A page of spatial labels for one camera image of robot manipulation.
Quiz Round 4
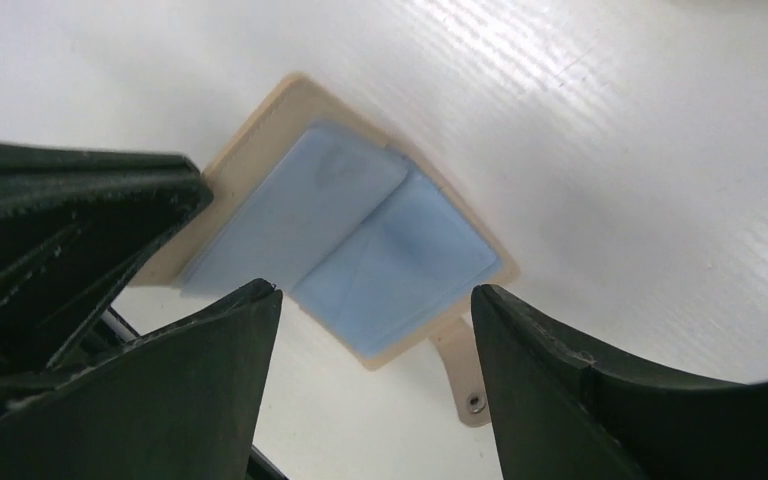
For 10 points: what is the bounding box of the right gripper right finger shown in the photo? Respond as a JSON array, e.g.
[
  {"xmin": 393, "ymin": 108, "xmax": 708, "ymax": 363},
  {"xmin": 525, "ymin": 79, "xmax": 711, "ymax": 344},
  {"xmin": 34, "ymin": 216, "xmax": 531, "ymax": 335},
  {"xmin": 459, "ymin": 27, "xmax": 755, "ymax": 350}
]
[{"xmin": 471, "ymin": 284, "xmax": 768, "ymax": 479}]

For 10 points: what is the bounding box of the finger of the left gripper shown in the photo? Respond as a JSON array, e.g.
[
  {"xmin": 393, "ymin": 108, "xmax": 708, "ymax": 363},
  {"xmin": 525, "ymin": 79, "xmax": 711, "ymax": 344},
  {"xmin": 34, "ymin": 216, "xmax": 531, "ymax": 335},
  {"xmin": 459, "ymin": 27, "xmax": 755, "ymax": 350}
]
[{"xmin": 0, "ymin": 143, "xmax": 213, "ymax": 383}]

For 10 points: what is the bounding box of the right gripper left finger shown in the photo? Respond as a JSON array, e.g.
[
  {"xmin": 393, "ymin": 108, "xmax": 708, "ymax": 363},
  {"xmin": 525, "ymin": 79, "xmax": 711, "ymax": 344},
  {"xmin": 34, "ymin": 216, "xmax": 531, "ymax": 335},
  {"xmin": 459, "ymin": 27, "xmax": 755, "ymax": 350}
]
[{"xmin": 0, "ymin": 279, "xmax": 283, "ymax": 479}]

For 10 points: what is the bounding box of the beige leather card holder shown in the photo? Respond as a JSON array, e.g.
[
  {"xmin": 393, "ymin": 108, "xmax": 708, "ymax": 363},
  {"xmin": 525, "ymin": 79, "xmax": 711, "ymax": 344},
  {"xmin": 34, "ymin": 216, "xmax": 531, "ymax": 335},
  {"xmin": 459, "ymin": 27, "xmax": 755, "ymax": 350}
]
[{"xmin": 133, "ymin": 74, "xmax": 519, "ymax": 428}]

